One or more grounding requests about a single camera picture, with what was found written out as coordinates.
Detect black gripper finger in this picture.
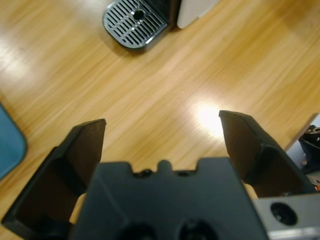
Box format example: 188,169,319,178
218,109,319,200
1,118,107,240

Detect white capsule coffee machine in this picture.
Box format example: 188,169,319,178
101,0,222,53

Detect black equipment pile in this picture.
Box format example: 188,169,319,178
298,124,320,174

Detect teal plastic tray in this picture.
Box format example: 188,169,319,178
0,102,28,180

